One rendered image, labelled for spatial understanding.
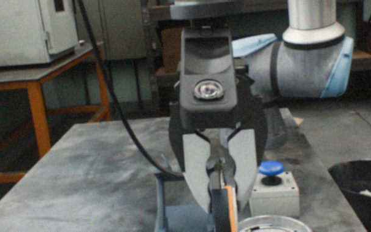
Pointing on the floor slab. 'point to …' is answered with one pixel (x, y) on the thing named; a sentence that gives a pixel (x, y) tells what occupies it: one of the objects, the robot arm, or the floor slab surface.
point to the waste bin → (352, 177)
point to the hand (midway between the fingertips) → (223, 203)
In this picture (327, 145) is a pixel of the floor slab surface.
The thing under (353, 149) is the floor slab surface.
